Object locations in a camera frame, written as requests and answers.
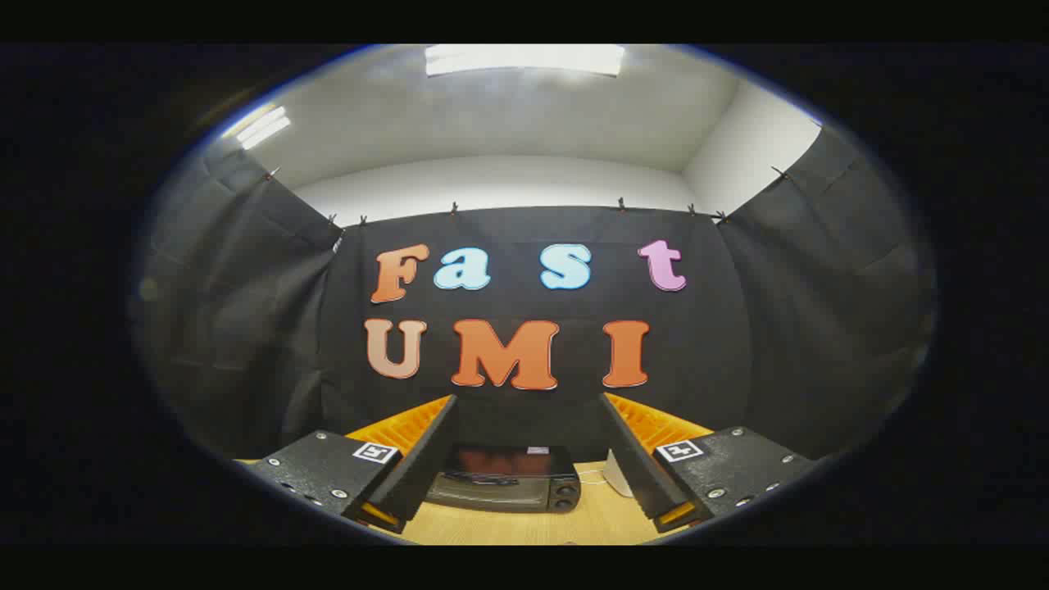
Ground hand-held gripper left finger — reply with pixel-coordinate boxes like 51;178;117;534
246;395;458;535

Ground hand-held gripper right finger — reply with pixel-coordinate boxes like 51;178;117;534
598;392;816;533

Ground black toaster oven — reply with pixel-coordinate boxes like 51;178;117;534
425;444;583;515

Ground white pop-up toaster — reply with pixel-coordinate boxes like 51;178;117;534
602;449;636;498

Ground small ceiling light panel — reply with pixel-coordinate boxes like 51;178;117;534
236;105;293;151

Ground large ceiling light panel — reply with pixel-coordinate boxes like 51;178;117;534
425;44;626;79

